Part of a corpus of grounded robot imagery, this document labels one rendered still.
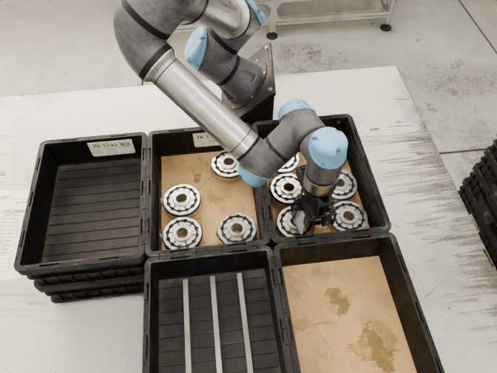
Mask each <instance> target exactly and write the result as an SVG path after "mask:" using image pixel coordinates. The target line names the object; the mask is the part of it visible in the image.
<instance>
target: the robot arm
mask: <svg viewBox="0 0 497 373"><path fill-rule="evenodd" d="M265 20H266V17H265V15H264V13H263V12H262V11H261V9H260V8H259V7H258V6H257V5H256V4H255V3H254V2H253V1H252V0H120V1H119V3H118V5H117V7H116V9H115V13H114V19H113V24H114V32H115V39H116V41H117V43H118V47H119V50H120V51H121V54H122V56H123V57H124V59H125V61H126V62H127V64H128V65H129V67H130V68H131V69H132V71H133V72H134V73H135V74H136V75H137V76H138V77H139V78H140V79H141V80H142V81H144V82H151V83H153V84H154V85H155V86H156V87H157V88H158V89H159V90H160V91H161V92H162V93H164V94H165V95H166V96H167V97H168V98H169V99H170V100H171V101H173V102H174V103H175V104H176V105H177V106H178V107H179V108H181V109H182V111H184V112H185V114H187V115H188V116H189V117H190V118H191V119H192V120H193V121H194V122H195V123H196V124H198V125H199V126H200V127H201V128H202V129H203V130H204V131H205V132H207V133H208V134H209V135H210V136H211V137H212V138H213V139H214V140H216V142H217V143H218V144H219V145H220V146H221V147H223V148H224V149H225V150H226V151H227V152H228V153H229V154H230V155H232V156H233V157H234V158H235V159H236V160H237V161H238V162H239V164H238V165H237V173H238V175H239V176H240V177H241V178H242V180H243V181H244V182H245V183H246V184H248V185H249V186H251V187H260V186H262V185H263V184H264V183H265V182H266V181H267V180H268V179H271V178H272V177H273V175H274V174H275V173H276V172H277V171H278V170H279V169H281V168H282V167H283V166H284V165H285V164H286V163H287V162H288V161H290V160H291V159H292V158H293V157H294V156H295V155H296V154H297V153H298V152H301V153H302V155H303V156H304V158H305V159H306V162H307V163H306V164H304V165H301V166H299V167H296V176H297V178H298V179H299V181H300V183H301V184H302V185H303V189H304V192H301V193H300V194H299V195H298V196H297V199H294V202H293V204H292V205H291V207H290V210H291V216H292V219H293V222H294V225H295V226H297V228H298V230H299V232H300V234H301V235H302V234H303V225H302V223H303V224H304V227H305V230H307V229H308V225H309V226H310V225H314V224H315V225H320V224H322V226H324V227H325V228H326V229H327V228H328V225H329V223H330V222H331V223H332V225H334V221H335V219H336V216H337V212H336V210H335V208H334V199H333V197H332V195H333V193H334V190H335V189H336V186H337V182H338V180H339V176H340V173H341V170H342V166H343V164H344V162H345V159H346V156H347V148H348V140H347V138H346V136H345V134H344V133H343V132H341V131H339V130H337V129H336V128H333V127H326V126H325V125H324V124H323V122H322V121H321V120H320V118H319V117H318V115H317V113H316V112H315V110H313V109H312V108H311V107H310V106H309V104H308V103H307V102H306V101H305V100H303V99H301V98H295V99H291V100H290V101H287V102H286V103H284V105H282V106H281V108H280V111H279V112H278V119H279V123H280V124H279V125H278V126H277V127H276V128H275V129H274V130H273V131H272V132H271V133H270V134H269V135H268V136H267V137H266V138H264V139H262V138H261V137H260V136H258V135H257V134H256V133H255V132H254V131H253V130H252V129H251V128H250V127H249V126H248V125H247V124H246V123H244V122H243V121H242V120H241V119H240V118H239V117H238V116H237V115H236V114H235V113H234V112H233V111H232V110H230V109H229V108H228V107H227V106H226V105H225V104H224V103H223V102H222V101H221V100H220V99H219V98H218V97H217V96H216V95H215V94H214V93H213V92H212V91H211V90H210V89H209V88H208V87H207V86H206V85H205V84H204V83H203V82H201V81H200V80H199V79H198V78H197V77H196V76H195V75H194V74H193V73H192V72H191V71H190V70H189V69H188V68H186V67H185V66H184V65H183V64H182V63H181V62H180V61H179V60H178V59H177V58H176V57H175V50H174V49H173V48H172V47H171V46H170V45H169V44H168V43H167V39H168V38H169V37H170V35H171V34H173V32H174V31H175V30H176V28H177V27H178V26H179V24H182V25H189V24H194V23H195V22H197V23H199V24H203V25H205V26H207V28H205V27H203V26H199V27H198V28H197V29H196V30H195V31H194V32H193V34H192V35H191V36H190V38H189V40H188V42H187V45H186V49H185V53H184V58H185V61H186V63H187V64H189V65H190V66H191V67H193V69H194V70H195V71H198V72H199V73H200V74H202V75H204V76H205V77H206V78H207V79H208V80H210V81H212V82H213V83H214V84H216V85H217V86H218V87H219V88H220V89H221V91H222V92H223V94H224V95H225V97H226V98H227V99H228V100H229V101H230V102H231V103H233V104H239V103H242V102H244V101H245V100H246V99H247V98H248V97H249V96H250V95H251V94H252V93H253V92H254V91H255V90H256V88H257V86H258V84H259V83H260V79H261V76H262V68H261V66H260V65H259V64H258V63H257V62H255V61H252V60H249V59H247V58H243V57H241V56H239V55H238V54H237V53H238V52H239V50H240V49H241V48H242V47H243V46H244V45H245V43H246V42H247V41H248V40H249V39H250V38H251V37H252V36H253V35H254V34H255V33H256V32H257V30H258V29H260V28H261V25H262V24H263V23H264V22H265ZM304 215H305V217H304ZM332 215H334V219H333V218H332ZM305 219H306V221H307V224H306V222H305Z"/></svg>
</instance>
